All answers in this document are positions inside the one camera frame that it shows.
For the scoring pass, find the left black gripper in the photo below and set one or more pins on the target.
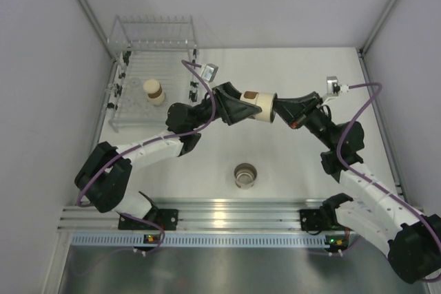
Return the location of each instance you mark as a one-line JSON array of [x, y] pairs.
[[230, 108]]

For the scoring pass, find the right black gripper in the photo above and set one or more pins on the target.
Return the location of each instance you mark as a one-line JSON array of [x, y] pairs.
[[290, 108]]

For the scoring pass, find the steel cup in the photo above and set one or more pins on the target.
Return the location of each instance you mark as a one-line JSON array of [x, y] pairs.
[[265, 101], [245, 175], [154, 92]]

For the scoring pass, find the steel cup front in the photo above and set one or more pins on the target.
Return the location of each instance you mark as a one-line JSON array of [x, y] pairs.
[[245, 175]]

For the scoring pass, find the clear plastic cup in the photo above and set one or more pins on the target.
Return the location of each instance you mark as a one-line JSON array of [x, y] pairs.
[[131, 104], [134, 83]]

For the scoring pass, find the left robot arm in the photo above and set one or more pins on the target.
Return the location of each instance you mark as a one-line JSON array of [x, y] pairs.
[[104, 177]]

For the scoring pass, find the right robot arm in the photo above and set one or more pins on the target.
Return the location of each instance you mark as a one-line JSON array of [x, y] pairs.
[[409, 239]]

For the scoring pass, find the clear acrylic dish rack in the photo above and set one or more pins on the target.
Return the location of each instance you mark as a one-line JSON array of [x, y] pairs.
[[151, 48]]

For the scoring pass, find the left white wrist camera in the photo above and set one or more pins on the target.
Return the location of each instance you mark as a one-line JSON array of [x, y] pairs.
[[208, 72]]

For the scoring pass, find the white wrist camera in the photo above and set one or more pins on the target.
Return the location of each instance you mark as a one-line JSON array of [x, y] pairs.
[[334, 88], [208, 72]]

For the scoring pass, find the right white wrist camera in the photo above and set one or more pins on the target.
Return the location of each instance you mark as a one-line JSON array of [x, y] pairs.
[[334, 88]]

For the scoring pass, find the aluminium mounting rail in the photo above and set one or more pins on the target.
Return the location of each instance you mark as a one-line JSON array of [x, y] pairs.
[[204, 216]]

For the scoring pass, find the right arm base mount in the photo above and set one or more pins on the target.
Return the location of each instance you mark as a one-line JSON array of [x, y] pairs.
[[312, 221]]

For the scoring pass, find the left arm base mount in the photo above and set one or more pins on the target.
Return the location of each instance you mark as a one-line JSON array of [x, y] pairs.
[[167, 219]]

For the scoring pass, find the left aluminium frame post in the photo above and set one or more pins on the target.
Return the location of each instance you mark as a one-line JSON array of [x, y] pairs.
[[96, 26]]

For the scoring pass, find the aluminium frame post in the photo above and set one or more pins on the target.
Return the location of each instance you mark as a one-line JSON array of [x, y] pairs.
[[96, 26], [379, 24]]

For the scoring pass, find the right aluminium frame post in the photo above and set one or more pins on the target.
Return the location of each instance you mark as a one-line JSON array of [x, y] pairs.
[[379, 24]]

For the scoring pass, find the white slotted cable duct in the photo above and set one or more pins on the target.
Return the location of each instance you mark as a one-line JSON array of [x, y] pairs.
[[301, 241]]

